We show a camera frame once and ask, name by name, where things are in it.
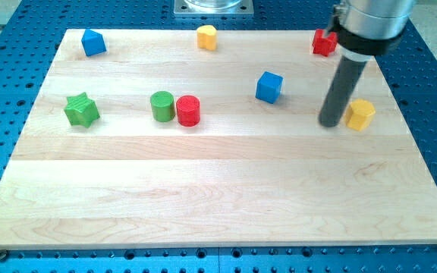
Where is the blue triangular prism block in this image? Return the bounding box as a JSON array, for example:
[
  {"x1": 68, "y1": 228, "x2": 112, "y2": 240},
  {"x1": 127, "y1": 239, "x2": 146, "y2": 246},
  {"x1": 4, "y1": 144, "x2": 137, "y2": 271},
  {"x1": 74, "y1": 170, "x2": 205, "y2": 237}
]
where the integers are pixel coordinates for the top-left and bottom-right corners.
[{"x1": 81, "y1": 29, "x2": 107, "y2": 57}]

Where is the green cylinder block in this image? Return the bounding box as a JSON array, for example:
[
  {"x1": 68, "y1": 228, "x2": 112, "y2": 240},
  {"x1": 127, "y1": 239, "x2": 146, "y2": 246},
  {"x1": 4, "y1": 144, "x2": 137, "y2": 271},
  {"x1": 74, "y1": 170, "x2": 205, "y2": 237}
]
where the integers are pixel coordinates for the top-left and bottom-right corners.
[{"x1": 150, "y1": 91, "x2": 175, "y2": 122}]

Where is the yellow heart block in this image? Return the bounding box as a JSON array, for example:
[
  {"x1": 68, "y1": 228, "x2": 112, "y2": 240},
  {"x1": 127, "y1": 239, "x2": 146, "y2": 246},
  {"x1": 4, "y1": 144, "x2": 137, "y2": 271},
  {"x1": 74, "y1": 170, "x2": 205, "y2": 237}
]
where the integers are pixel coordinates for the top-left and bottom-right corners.
[{"x1": 196, "y1": 25, "x2": 217, "y2": 51}]

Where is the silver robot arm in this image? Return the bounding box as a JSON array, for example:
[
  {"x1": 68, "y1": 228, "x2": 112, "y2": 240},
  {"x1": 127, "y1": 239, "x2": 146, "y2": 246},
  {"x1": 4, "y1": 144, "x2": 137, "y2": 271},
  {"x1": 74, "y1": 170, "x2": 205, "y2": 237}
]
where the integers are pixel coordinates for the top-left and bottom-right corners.
[{"x1": 318, "y1": 0, "x2": 415, "y2": 127}]

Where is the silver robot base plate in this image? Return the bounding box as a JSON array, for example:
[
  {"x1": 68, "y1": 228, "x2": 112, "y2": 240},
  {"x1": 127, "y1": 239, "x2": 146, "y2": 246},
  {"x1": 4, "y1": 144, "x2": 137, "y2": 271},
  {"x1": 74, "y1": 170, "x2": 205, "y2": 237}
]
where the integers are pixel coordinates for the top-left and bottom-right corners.
[{"x1": 172, "y1": 0, "x2": 254, "y2": 17}]

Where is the red star block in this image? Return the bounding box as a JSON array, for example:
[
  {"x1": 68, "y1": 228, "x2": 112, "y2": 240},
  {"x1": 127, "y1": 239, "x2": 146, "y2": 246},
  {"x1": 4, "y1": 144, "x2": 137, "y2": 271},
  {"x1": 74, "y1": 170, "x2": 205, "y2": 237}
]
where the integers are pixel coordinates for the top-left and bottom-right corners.
[{"x1": 312, "y1": 29, "x2": 338, "y2": 57}]

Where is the red cylinder block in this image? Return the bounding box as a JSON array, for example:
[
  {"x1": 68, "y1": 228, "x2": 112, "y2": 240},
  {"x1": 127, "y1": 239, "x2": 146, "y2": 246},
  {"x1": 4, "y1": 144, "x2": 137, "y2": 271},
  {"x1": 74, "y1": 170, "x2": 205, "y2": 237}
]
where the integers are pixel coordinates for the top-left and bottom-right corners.
[{"x1": 176, "y1": 95, "x2": 200, "y2": 127}]

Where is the blue cube block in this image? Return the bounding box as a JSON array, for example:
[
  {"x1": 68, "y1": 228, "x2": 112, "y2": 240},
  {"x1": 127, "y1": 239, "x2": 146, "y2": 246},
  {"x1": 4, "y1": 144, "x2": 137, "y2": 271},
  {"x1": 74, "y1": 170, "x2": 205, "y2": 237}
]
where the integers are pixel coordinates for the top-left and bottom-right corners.
[{"x1": 256, "y1": 71, "x2": 283, "y2": 104}]

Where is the green star block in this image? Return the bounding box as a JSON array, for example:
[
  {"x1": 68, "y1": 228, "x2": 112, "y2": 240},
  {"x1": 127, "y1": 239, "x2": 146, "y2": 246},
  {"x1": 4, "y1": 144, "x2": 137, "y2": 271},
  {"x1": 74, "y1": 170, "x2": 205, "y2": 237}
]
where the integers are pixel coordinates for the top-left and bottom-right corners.
[{"x1": 64, "y1": 93, "x2": 100, "y2": 128}]

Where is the light wooden board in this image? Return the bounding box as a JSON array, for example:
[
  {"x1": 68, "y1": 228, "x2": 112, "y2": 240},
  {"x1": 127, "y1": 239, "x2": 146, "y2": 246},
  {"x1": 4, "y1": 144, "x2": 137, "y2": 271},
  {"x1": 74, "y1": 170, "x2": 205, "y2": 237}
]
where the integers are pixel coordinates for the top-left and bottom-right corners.
[{"x1": 0, "y1": 29, "x2": 437, "y2": 249}]

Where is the yellow hexagon block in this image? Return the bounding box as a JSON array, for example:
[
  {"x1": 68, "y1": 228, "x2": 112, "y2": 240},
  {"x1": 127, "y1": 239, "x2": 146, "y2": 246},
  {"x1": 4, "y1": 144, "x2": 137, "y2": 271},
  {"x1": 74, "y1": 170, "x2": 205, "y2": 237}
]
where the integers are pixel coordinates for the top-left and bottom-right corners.
[{"x1": 344, "y1": 99, "x2": 376, "y2": 131}]

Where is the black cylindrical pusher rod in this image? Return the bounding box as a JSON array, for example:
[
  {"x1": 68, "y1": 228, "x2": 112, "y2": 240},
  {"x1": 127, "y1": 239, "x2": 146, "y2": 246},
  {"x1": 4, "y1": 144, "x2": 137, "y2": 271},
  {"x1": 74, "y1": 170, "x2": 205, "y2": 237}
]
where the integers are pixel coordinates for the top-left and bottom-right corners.
[{"x1": 318, "y1": 56, "x2": 367, "y2": 127}]

